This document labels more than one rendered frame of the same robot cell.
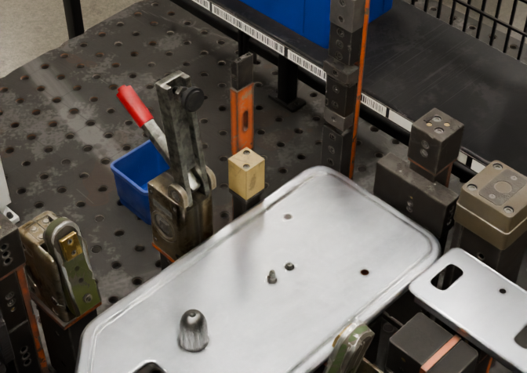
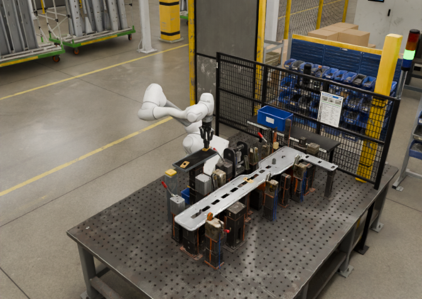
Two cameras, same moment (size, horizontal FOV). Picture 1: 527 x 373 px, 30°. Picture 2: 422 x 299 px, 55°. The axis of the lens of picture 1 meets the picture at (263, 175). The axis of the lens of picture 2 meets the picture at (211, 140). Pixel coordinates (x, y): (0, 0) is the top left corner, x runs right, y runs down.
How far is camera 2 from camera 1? 2.40 m
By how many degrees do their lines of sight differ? 16
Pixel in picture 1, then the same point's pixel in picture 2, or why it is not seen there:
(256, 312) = (281, 160)
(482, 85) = (308, 135)
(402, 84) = (296, 135)
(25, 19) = not seen: hidden behind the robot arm
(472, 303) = (311, 159)
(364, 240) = (294, 153)
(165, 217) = (264, 151)
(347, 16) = (288, 123)
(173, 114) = (268, 133)
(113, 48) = (234, 141)
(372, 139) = not seen: hidden behind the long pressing
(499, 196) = (313, 146)
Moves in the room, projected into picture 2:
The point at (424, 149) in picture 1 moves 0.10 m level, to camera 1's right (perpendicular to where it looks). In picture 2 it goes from (301, 141) to (312, 141)
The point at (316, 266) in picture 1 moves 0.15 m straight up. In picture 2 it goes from (287, 156) to (289, 141)
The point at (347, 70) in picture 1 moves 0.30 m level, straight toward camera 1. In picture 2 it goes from (287, 132) to (291, 149)
